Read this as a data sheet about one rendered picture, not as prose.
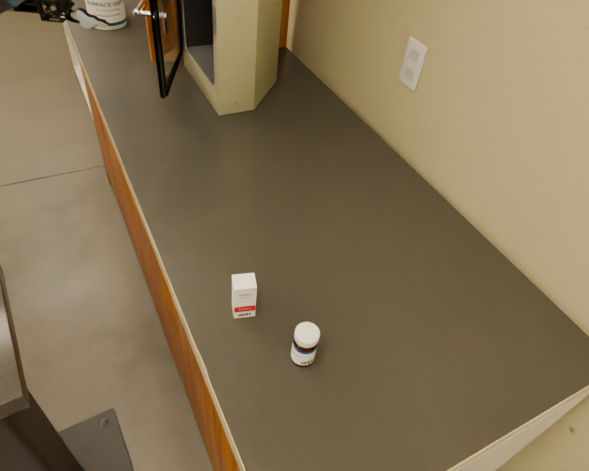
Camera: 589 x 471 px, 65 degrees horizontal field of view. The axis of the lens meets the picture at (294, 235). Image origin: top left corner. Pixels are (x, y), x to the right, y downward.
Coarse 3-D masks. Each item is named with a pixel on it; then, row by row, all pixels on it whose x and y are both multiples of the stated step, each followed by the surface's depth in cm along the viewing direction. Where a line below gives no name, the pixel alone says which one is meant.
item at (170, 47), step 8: (160, 0) 114; (168, 0) 123; (176, 0) 132; (152, 8) 108; (160, 8) 114; (168, 8) 123; (176, 8) 133; (152, 16) 109; (168, 16) 124; (176, 16) 133; (152, 24) 110; (160, 24) 115; (168, 24) 124; (176, 24) 134; (152, 32) 112; (168, 32) 125; (176, 32) 135; (168, 40) 126; (176, 40) 135; (168, 48) 126; (176, 48) 136; (168, 56) 127; (176, 56) 137; (168, 64) 128; (160, 72) 119; (168, 72) 128; (160, 80) 120; (160, 88) 122
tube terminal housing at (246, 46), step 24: (216, 0) 109; (240, 0) 112; (264, 0) 118; (216, 24) 114; (240, 24) 116; (264, 24) 123; (216, 48) 118; (240, 48) 120; (264, 48) 128; (192, 72) 144; (216, 72) 123; (240, 72) 125; (264, 72) 134; (216, 96) 129; (240, 96) 130; (264, 96) 141
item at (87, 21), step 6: (72, 12) 116; (78, 12) 117; (84, 12) 117; (78, 18) 116; (84, 18) 117; (90, 18) 118; (96, 18) 118; (84, 24) 116; (90, 24) 117; (96, 24) 118; (102, 24) 119; (108, 24) 119
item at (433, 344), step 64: (128, 0) 185; (128, 64) 147; (128, 128) 123; (192, 128) 126; (256, 128) 129; (320, 128) 132; (192, 192) 107; (256, 192) 110; (320, 192) 112; (384, 192) 114; (192, 256) 94; (256, 256) 95; (320, 256) 97; (384, 256) 99; (448, 256) 101; (192, 320) 83; (256, 320) 84; (320, 320) 86; (384, 320) 87; (448, 320) 89; (512, 320) 90; (256, 384) 76; (320, 384) 77; (384, 384) 78; (448, 384) 79; (512, 384) 80; (576, 384) 81; (256, 448) 69; (320, 448) 69; (384, 448) 70; (448, 448) 71
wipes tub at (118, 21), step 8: (88, 0) 157; (96, 0) 156; (104, 0) 156; (112, 0) 158; (120, 0) 160; (88, 8) 160; (96, 8) 158; (104, 8) 158; (112, 8) 159; (120, 8) 162; (96, 16) 160; (104, 16) 160; (112, 16) 161; (120, 16) 163; (112, 24) 163; (120, 24) 165
